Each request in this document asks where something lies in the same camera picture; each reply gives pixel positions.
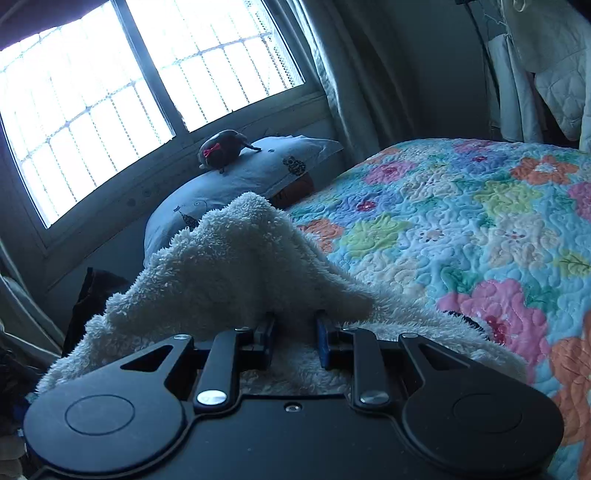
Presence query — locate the white fleece jacket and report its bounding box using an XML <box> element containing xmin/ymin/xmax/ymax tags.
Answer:
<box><xmin>36</xmin><ymin>191</ymin><xmax>529</xmax><ymax>397</ymax></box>

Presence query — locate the floral quilt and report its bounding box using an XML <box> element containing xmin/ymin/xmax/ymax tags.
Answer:
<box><xmin>284</xmin><ymin>137</ymin><xmax>591</xmax><ymax>480</ymax></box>

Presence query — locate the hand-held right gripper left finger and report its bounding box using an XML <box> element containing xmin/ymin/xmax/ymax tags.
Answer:
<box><xmin>120</xmin><ymin>312</ymin><xmax>280</xmax><ymax>414</ymax></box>

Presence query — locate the black garment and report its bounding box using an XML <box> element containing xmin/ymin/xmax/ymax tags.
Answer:
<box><xmin>61</xmin><ymin>267</ymin><xmax>133</xmax><ymax>357</ymax></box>

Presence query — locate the brown pillow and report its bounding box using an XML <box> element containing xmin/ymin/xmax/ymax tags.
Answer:
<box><xmin>270</xmin><ymin>172</ymin><xmax>317</xmax><ymax>209</ymax></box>

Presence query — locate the white quilted jacket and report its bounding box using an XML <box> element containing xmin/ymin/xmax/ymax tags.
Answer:
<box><xmin>501</xmin><ymin>0</ymin><xmax>591</xmax><ymax>145</ymax></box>

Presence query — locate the window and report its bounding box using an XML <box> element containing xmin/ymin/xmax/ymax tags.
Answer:
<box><xmin>0</xmin><ymin>0</ymin><xmax>309</xmax><ymax>230</ymax></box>

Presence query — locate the light blue printed pillow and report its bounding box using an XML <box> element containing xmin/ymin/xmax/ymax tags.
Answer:
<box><xmin>143</xmin><ymin>135</ymin><xmax>345</xmax><ymax>268</ymax></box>

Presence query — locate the grey curtain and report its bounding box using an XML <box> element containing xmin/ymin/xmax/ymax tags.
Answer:
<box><xmin>284</xmin><ymin>0</ymin><xmax>419</xmax><ymax>172</ymax></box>

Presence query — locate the white hanging cloth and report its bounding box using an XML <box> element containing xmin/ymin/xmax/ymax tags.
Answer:
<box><xmin>480</xmin><ymin>9</ymin><xmax>546</xmax><ymax>145</ymax></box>

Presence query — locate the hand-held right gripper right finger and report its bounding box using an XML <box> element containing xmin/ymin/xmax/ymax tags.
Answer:
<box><xmin>314</xmin><ymin>310</ymin><xmax>472</xmax><ymax>412</ymax></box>

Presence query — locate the grey plush toy red bow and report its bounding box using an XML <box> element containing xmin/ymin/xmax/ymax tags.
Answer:
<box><xmin>198</xmin><ymin>130</ymin><xmax>262</xmax><ymax>174</ymax></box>

